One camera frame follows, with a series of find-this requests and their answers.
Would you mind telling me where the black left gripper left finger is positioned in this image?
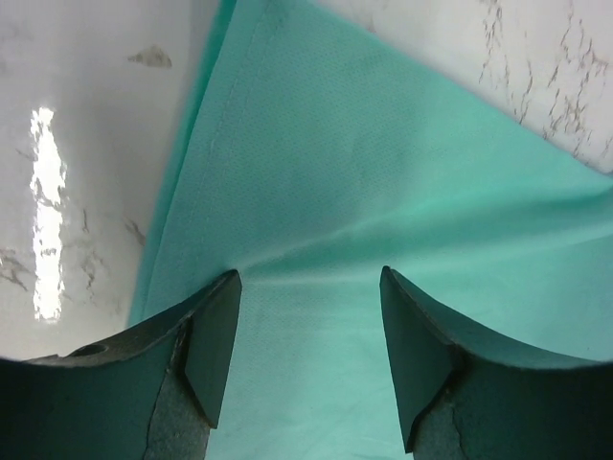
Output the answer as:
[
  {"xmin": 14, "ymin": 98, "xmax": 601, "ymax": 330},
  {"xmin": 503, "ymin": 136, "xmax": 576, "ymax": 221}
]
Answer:
[{"xmin": 1, "ymin": 270, "xmax": 241, "ymax": 459}]

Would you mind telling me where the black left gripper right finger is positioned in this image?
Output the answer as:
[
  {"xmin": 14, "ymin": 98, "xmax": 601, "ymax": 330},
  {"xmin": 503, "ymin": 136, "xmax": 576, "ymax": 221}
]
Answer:
[{"xmin": 379, "ymin": 267, "xmax": 612, "ymax": 459}]

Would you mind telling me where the teal t shirt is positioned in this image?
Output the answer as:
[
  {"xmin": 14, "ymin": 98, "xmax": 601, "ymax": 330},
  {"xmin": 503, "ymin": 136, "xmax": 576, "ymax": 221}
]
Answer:
[{"xmin": 131, "ymin": 1, "xmax": 612, "ymax": 459}]

